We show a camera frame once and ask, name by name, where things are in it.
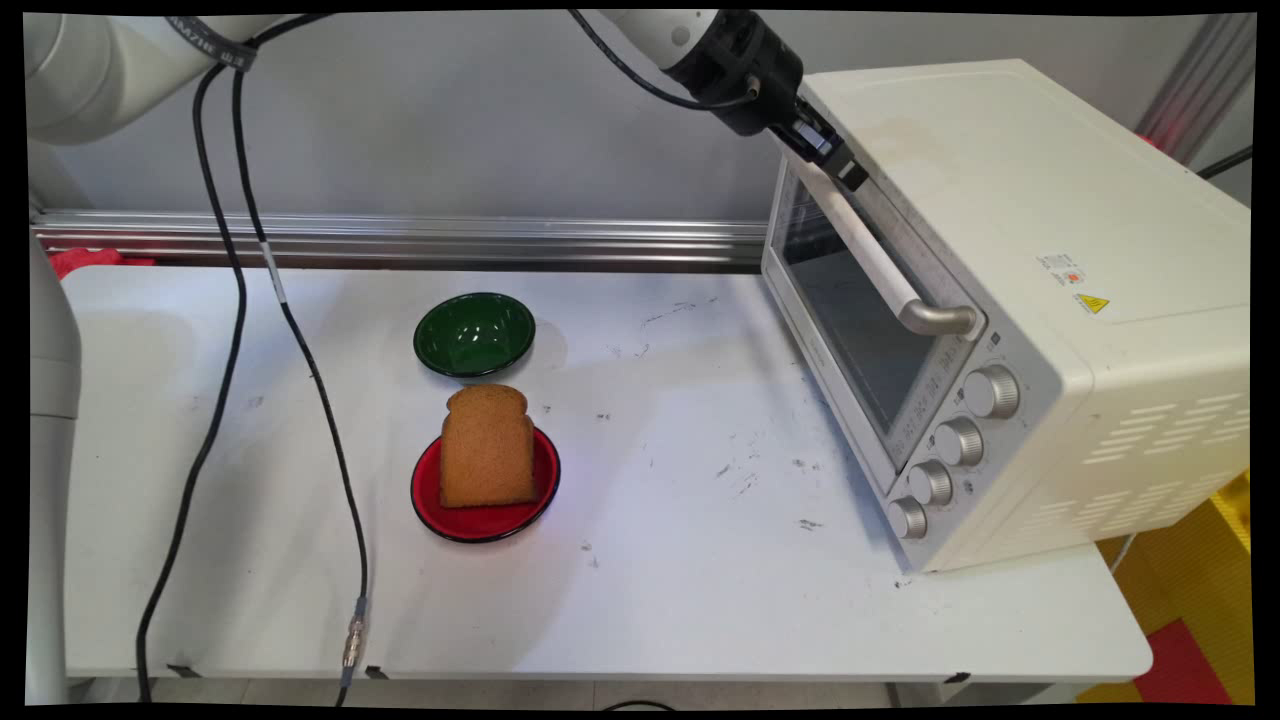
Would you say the black cable behind oven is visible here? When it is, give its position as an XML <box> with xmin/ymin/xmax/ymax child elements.
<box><xmin>1195</xmin><ymin>145</ymin><xmax>1254</xmax><ymax>182</ymax></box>

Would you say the yellow floor mat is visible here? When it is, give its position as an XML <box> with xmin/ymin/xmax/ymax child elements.
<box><xmin>1075</xmin><ymin>470</ymin><xmax>1254</xmax><ymax>706</ymax></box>

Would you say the plain black hanging cable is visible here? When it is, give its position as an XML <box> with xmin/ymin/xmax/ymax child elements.
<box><xmin>135</xmin><ymin>60</ymin><xmax>248</xmax><ymax>704</ymax></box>

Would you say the silver oven knob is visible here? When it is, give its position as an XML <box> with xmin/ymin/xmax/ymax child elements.
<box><xmin>888</xmin><ymin>496</ymin><xmax>929</xmax><ymax>541</ymax></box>
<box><xmin>934</xmin><ymin>416</ymin><xmax>986</xmax><ymax>468</ymax></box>
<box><xmin>964</xmin><ymin>365</ymin><xmax>1022</xmax><ymax>420</ymax></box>
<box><xmin>908</xmin><ymin>460</ymin><xmax>955</xmax><ymax>508</ymax></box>

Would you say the white oven door handle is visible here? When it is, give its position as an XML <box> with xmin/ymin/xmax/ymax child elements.
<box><xmin>785</xmin><ymin>150</ymin><xmax>981</xmax><ymax>338</ymax></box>

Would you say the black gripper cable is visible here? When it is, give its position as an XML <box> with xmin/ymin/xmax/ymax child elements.
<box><xmin>567</xmin><ymin>10</ymin><xmax>759</xmax><ymax>112</ymax></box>

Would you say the glass oven door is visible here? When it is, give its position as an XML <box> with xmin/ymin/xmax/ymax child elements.
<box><xmin>762</xmin><ymin>135</ymin><xmax>986</xmax><ymax>498</ymax></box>

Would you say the red floor mat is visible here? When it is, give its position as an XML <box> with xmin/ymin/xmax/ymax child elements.
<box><xmin>1133</xmin><ymin>618</ymin><xmax>1233</xmax><ymax>706</ymax></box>

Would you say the white label sticker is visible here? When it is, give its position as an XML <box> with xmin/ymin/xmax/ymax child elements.
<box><xmin>1037</xmin><ymin>253</ymin><xmax>1089</xmax><ymax>289</ymax></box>

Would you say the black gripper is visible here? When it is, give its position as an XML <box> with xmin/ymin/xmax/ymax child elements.
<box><xmin>663</xmin><ymin>11</ymin><xmax>870</xmax><ymax>192</ymax></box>

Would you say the aluminium frame post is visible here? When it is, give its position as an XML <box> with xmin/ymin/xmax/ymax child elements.
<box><xmin>1135</xmin><ymin>12</ymin><xmax>1257</xmax><ymax>168</ymax></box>

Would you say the dark green bowl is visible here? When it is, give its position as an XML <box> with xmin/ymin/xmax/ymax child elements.
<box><xmin>413</xmin><ymin>292</ymin><xmax>537</xmax><ymax>380</ymax></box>

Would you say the black cable strap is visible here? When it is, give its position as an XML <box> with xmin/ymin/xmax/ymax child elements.
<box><xmin>163</xmin><ymin>14</ymin><xmax>259</xmax><ymax>73</ymax></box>

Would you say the red plate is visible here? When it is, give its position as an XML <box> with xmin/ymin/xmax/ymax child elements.
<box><xmin>410</xmin><ymin>425</ymin><xmax>562</xmax><ymax>544</ymax></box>

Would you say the brown bread slice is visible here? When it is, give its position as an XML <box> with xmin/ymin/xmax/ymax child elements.
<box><xmin>439</xmin><ymin>384</ymin><xmax>538</xmax><ymax>509</ymax></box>

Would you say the horizontal aluminium rail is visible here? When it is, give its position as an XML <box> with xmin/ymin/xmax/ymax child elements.
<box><xmin>32</xmin><ymin>208</ymin><xmax>768</xmax><ymax>274</ymax></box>

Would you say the cream toaster oven body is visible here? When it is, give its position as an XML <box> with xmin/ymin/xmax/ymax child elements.
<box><xmin>760</xmin><ymin>58</ymin><xmax>1253</xmax><ymax>576</ymax></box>

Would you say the black cable with metal connector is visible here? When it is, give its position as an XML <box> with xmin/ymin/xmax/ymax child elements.
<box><xmin>230</xmin><ymin>12</ymin><xmax>371</xmax><ymax>707</ymax></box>

